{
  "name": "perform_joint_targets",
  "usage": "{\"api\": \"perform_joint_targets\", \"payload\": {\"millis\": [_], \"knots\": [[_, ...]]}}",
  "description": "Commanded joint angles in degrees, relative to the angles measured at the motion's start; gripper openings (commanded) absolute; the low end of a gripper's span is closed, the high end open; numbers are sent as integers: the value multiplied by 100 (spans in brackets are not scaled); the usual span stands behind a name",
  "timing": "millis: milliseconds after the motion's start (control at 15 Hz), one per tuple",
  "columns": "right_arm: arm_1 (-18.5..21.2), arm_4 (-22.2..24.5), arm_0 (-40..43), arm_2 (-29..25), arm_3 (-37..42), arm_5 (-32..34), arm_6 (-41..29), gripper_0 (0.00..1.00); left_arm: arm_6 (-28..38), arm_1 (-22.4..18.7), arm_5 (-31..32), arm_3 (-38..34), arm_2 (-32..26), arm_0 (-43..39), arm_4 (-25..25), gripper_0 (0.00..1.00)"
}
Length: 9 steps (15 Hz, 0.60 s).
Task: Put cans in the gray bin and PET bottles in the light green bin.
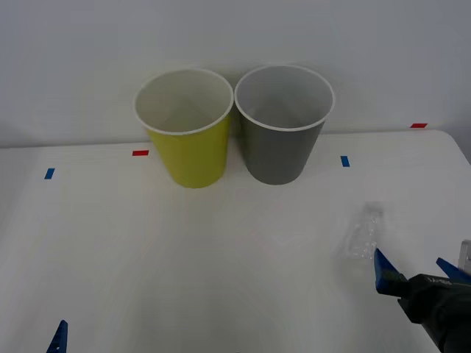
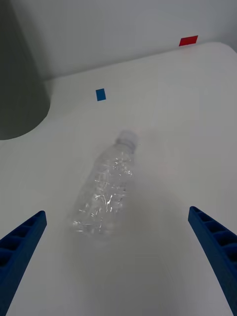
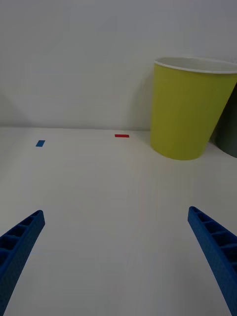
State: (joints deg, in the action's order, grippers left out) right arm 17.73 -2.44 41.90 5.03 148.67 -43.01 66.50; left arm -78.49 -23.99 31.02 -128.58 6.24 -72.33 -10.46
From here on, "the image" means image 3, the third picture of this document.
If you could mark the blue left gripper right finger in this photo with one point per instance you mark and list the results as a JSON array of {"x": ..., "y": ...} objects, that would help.
[{"x": 217, "y": 251}]

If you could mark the yellow-green plastic waste bin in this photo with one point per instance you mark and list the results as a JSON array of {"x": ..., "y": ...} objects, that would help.
[{"x": 185, "y": 111}]

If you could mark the grey plastic waste bin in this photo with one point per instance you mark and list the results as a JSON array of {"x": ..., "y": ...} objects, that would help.
[{"x": 229, "y": 138}]

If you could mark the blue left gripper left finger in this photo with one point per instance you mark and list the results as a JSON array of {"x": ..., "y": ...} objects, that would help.
[{"x": 17, "y": 247}]

